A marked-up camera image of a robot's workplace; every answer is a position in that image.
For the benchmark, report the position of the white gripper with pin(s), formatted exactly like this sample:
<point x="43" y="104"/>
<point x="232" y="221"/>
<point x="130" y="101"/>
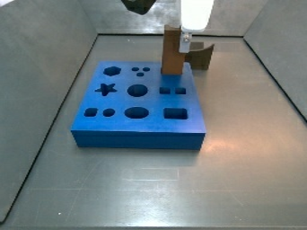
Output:
<point x="195" y="12"/>

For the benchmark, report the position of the brown arch block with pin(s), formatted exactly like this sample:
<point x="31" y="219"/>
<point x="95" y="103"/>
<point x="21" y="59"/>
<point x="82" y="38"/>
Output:
<point x="173" y="58"/>

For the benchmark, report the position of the blue shape sorter board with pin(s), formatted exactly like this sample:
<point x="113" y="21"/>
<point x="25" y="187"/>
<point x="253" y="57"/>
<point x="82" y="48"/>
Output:
<point x="137" y="108"/>

